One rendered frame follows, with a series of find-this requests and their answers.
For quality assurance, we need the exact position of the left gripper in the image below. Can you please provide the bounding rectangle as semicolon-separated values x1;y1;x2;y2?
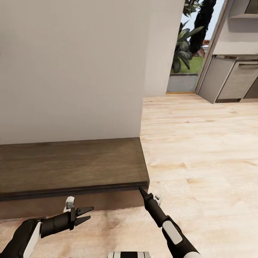
53;207;94;234

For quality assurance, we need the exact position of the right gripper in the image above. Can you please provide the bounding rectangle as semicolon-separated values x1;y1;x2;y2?
139;187;162;218

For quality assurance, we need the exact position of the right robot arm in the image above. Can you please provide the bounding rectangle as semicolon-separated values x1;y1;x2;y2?
139;187;203;258

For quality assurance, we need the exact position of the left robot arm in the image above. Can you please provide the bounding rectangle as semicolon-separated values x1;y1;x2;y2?
0;197;94;258

